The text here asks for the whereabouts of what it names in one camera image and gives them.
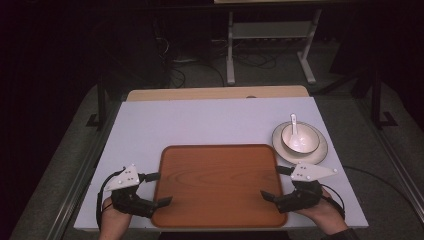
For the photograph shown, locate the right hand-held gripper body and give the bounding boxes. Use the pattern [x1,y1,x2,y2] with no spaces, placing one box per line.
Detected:
[275,161,339,215]

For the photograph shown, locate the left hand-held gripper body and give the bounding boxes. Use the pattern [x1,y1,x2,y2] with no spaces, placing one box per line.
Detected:
[103,163,158,220]

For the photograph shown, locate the brown wooden tray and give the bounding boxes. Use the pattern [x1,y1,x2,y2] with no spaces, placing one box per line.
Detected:
[151,143,289,229]

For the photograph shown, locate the person's left hand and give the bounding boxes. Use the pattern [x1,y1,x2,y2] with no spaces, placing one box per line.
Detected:
[99,196,134,234]

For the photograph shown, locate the person's right hand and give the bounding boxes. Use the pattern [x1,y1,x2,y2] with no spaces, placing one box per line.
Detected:
[294,189,350,236]

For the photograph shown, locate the white plate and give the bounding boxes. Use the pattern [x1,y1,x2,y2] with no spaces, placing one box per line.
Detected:
[271,120,329,166]

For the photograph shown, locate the white bowl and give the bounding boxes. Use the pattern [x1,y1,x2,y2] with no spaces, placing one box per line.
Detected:
[280,122,321,155]

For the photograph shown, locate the white ceramic spoon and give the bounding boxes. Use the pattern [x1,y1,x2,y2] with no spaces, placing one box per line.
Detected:
[288,113,308,151]

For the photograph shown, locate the person's dark clothing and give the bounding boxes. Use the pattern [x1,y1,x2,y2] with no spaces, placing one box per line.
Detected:
[157,229,292,240]

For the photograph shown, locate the black metal stand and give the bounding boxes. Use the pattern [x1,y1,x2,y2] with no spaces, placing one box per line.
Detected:
[369,64,400,132]
[85,74,110,132]

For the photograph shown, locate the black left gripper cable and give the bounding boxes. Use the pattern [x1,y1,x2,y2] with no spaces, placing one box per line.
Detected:
[95,169,126,230]

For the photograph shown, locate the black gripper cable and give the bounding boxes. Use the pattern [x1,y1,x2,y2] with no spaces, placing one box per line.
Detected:
[95,169,126,230]
[320,184,346,220]

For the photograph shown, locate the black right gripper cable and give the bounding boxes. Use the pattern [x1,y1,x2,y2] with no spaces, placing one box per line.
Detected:
[320,184,346,220]

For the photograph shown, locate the black floor cable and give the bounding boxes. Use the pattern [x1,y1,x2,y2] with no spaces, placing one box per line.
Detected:
[342,165,424,209]

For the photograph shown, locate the tangled dark floor cables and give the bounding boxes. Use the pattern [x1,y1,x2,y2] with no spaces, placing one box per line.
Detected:
[232,49,278,70]

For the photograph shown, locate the white metal stand frame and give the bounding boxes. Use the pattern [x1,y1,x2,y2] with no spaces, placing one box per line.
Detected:
[225,8,323,87]

